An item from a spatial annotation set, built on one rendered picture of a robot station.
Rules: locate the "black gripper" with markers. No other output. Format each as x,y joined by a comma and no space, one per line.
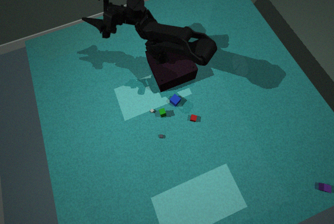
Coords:
98,22

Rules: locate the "blue cube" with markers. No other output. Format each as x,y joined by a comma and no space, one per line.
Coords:
175,100

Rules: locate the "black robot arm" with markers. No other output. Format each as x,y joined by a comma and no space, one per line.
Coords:
161,38

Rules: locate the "red block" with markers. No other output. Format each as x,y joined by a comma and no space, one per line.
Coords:
193,118

